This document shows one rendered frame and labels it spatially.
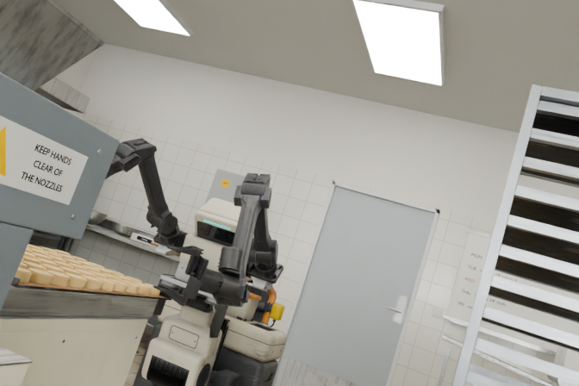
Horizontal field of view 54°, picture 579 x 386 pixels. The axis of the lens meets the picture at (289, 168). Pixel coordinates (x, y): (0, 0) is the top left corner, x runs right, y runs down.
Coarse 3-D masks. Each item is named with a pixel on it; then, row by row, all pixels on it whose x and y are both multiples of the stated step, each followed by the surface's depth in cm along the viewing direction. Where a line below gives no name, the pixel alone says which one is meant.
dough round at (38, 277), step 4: (32, 268) 110; (32, 272) 106; (36, 272) 107; (40, 272) 108; (44, 272) 109; (32, 276) 106; (36, 276) 106; (40, 276) 107; (44, 276) 107; (48, 276) 108; (52, 276) 109; (32, 280) 106; (36, 280) 106; (40, 280) 107; (44, 280) 107; (48, 280) 108; (52, 280) 109; (44, 284) 107; (48, 284) 108
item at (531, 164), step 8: (528, 160) 165; (536, 160) 164; (544, 160) 163; (528, 168) 165; (536, 168) 163; (544, 168) 163; (552, 168) 162; (560, 168) 161; (568, 168) 161; (576, 168) 160; (560, 176) 162; (568, 176) 160; (576, 176) 160
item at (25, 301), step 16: (16, 288) 102; (16, 304) 104; (32, 304) 108; (48, 304) 112; (64, 304) 117; (80, 304) 122; (96, 304) 128; (112, 304) 134; (128, 304) 141; (144, 304) 149
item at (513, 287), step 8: (496, 280) 158; (504, 280) 158; (504, 288) 157; (512, 288) 157; (520, 288) 156; (528, 288) 156; (536, 288) 155; (528, 296) 155; (536, 296) 154; (544, 296) 154; (552, 296) 153; (560, 296) 153; (552, 304) 153; (560, 304) 152; (568, 304) 152; (576, 304) 151; (576, 312) 152
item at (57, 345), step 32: (0, 320) 100; (32, 320) 108; (64, 320) 117; (96, 320) 128; (128, 320) 141; (32, 352) 110; (64, 352) 119; (96, 352) 131; (128, 352) 145; (32, 384) 112; (64, 384) 122; (96, 384) 135
